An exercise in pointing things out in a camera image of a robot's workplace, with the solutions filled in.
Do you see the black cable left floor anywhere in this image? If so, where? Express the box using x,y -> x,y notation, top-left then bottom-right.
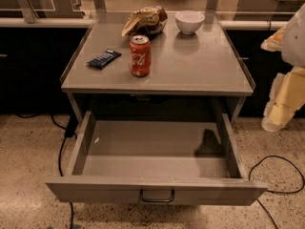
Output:
15,113 -> 77,229

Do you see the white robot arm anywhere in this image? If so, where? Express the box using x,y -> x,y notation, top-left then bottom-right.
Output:
261,5 -> 305,132

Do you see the red coke can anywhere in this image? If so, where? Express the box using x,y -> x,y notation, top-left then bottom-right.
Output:
130,35 -> 152,77

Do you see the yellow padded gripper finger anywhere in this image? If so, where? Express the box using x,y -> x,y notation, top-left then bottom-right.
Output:
261,67 -> 305,132
261,27 -> 286,52

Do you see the white bowl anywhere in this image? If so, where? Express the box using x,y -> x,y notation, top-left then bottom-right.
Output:
175,10 -> 205,34

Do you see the black cable floor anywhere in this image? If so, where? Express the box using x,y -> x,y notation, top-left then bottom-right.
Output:
15,113 -> 77,229
248,155 -> 305,229

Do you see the black power adapter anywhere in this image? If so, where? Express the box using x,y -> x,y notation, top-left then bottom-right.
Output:
64,114 -> 78,137

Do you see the black drawer handle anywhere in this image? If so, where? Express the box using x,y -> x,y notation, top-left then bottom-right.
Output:
139,189 -> 175,203

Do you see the black cable right floor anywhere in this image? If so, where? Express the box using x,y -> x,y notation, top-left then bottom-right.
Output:
248,155 -> 305,229

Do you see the brown chip bag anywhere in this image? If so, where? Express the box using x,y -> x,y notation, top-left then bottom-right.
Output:
121,6 -> 168,36

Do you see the grey metal cabinet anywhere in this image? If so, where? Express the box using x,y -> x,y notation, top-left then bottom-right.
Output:
62,12 -> 254,118

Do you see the dark blue snack bar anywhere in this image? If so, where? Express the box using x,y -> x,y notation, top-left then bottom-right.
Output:
88,49 -> 121,70

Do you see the open grey top drawer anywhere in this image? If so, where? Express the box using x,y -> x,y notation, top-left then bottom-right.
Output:
46,113 -> 267,206

